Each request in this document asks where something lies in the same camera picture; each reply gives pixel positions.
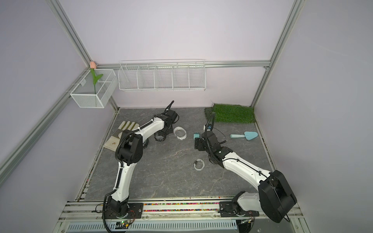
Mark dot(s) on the green artificial grass mat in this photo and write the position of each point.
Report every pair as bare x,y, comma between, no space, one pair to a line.
227,113

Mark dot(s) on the white wire wall shelf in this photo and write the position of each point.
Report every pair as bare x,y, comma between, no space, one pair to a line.
162,75

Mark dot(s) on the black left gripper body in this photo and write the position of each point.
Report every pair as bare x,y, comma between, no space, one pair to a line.
168,131

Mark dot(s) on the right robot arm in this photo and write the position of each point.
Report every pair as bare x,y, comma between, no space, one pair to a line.
275,196

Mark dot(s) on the teal garden trowel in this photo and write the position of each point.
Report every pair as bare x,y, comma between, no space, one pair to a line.
246,135

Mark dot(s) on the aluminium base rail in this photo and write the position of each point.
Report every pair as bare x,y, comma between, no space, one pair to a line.
153,209

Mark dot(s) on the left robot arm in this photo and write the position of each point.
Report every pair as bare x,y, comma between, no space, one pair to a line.
129,152

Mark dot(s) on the artificial pink tulip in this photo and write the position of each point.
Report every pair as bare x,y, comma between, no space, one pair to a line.
95,77

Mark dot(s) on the beige gardening glove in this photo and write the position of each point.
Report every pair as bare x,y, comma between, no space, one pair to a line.
113,142

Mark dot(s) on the white mesh wall basket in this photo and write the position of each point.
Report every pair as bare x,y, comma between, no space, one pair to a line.
83,93

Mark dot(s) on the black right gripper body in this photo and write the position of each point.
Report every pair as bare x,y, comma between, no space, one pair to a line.
198,141

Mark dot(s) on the teal charger block far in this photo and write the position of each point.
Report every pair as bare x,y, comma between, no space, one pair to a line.
196,135

